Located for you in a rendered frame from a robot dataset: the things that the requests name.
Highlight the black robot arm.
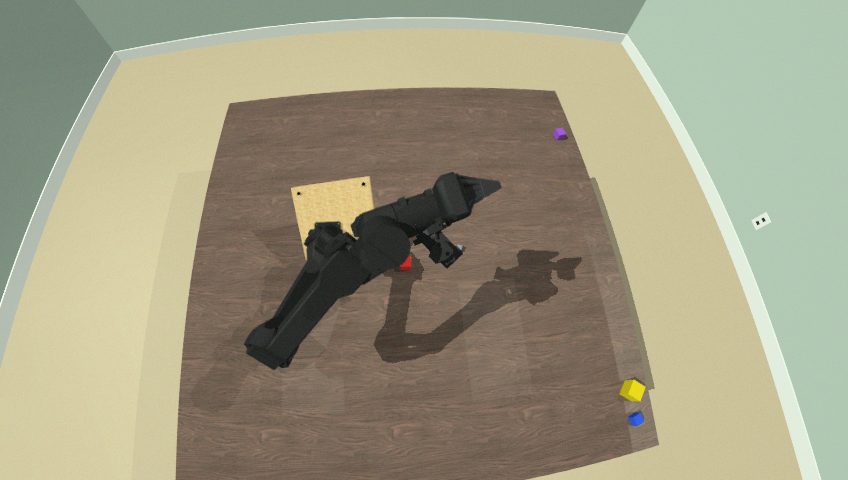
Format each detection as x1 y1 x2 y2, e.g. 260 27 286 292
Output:
243 204 463 370

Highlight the small blue block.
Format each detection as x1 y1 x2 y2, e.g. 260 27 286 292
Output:
628 412 644 426

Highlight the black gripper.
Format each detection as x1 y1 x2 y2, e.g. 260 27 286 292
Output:
391 172 501 238

